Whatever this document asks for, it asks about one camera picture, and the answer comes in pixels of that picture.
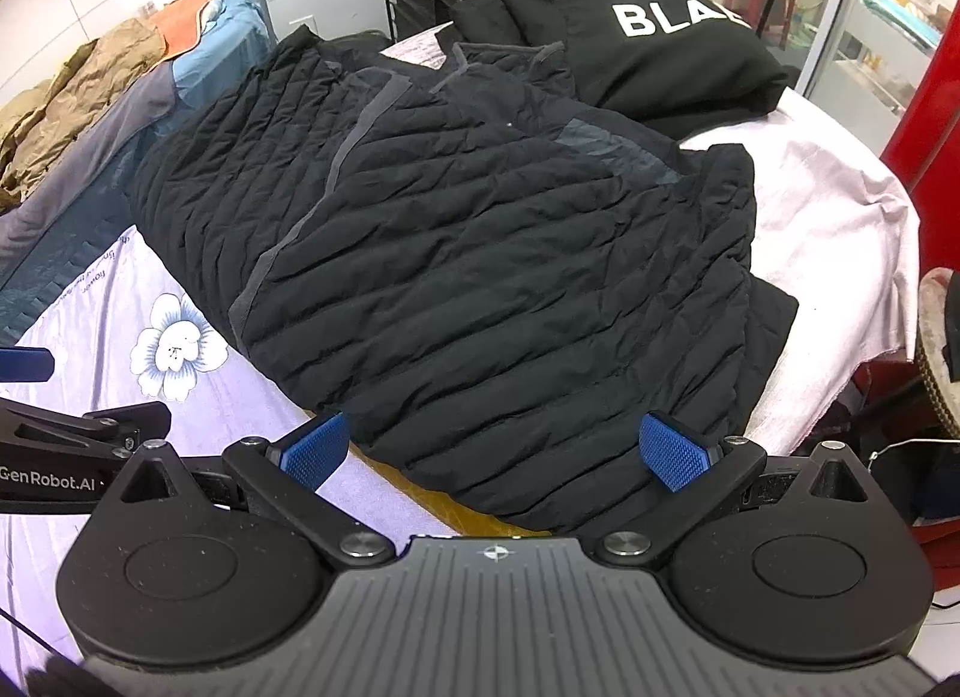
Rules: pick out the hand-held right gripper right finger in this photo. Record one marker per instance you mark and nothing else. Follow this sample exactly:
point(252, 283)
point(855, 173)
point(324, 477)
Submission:
point(671, 453)

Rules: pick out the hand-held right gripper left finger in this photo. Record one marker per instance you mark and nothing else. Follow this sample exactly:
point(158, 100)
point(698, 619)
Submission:
point(319, 449)

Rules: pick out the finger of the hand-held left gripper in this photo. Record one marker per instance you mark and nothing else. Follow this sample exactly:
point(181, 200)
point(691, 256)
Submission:
point(26, 363)
point(112, 423)

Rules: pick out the black quilted jacket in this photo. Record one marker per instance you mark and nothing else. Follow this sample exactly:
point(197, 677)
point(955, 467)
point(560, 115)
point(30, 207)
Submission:
point(487, 254)

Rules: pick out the lavender floral bed sheet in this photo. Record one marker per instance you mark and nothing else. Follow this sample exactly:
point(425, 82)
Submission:
point(225, 397)

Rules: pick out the dark blue cloth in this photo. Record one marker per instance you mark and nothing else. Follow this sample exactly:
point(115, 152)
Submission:
point(60, 247)

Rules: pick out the yellow cloth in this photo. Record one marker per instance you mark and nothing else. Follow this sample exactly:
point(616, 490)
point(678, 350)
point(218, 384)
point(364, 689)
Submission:
point(442, 506)

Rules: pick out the khaki jacket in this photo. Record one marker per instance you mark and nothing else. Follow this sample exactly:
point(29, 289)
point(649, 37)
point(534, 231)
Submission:
point(67, 112)

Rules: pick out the pale pink bed sheet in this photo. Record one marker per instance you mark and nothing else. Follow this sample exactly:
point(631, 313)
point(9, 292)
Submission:
point(825, 217)

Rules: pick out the grey cloth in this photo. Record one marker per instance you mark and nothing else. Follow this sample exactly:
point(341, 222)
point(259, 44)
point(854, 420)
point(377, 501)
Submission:
point(139, 104)

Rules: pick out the tan round woven object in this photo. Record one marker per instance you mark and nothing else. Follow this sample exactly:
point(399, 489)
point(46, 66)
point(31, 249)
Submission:
point(941, 352)

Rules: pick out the black hoodie with white print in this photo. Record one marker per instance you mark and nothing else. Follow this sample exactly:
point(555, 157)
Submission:
point(675, 82)

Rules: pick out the orange cloth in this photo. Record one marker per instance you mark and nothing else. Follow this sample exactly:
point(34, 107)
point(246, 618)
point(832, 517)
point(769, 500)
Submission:
point(187, 18)

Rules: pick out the light blue cloth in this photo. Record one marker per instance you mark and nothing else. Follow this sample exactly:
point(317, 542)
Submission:
point(236, 29)

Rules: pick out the red cabinet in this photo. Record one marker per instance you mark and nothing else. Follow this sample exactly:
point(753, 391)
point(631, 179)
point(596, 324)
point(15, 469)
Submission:
point(930, 142)

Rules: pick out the glass cabinet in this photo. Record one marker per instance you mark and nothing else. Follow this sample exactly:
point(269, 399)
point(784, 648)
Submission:
point(885, 29)

